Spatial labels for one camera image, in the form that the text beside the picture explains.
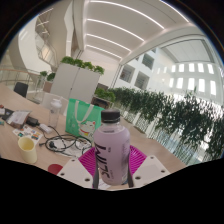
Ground long row of green plants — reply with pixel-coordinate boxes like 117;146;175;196
108;87;224;161

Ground black power adapter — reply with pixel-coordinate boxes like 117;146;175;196
25;116;41;127

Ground white power adapter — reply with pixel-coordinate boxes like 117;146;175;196
38;123;54;134

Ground brown planter with green plants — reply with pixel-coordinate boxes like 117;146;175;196
39;70;57;94

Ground low planter with green plants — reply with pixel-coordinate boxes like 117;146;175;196
91;87;117;109

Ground green tote bag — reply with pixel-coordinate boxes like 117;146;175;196
64;98;105;143

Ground black wallet with white card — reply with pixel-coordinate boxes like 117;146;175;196
0;106;14;123

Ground flat round red coaster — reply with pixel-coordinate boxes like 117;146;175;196
47;163;64;176

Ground white chair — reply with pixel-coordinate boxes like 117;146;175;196
39;92;69;116

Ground glass railing wooden handrail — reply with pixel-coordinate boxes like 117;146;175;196
0;68;41;88

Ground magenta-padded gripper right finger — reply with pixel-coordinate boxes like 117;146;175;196
126;144;171;188

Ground purple drink bottle black cap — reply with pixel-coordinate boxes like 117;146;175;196
92;109;132;186

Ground green plants atop cabinet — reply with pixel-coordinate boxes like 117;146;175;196
60;55;105;76

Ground black chair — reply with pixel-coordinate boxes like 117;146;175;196
13;81;29;99

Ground black cables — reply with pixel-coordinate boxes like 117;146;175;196
39;126;93;158

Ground clear shaker bottle white lid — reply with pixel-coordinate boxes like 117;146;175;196
48;98;63;129

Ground colourful sticker sheet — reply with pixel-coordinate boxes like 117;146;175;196
12;124;44;141

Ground pale yellow mug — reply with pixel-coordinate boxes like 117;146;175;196
17;136;38;164

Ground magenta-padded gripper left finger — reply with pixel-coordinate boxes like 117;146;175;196
57;146;100;189

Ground ceiling light strips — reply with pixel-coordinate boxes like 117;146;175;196
84;0;188;61

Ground white cabinet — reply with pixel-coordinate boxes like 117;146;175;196
49;63;102;104

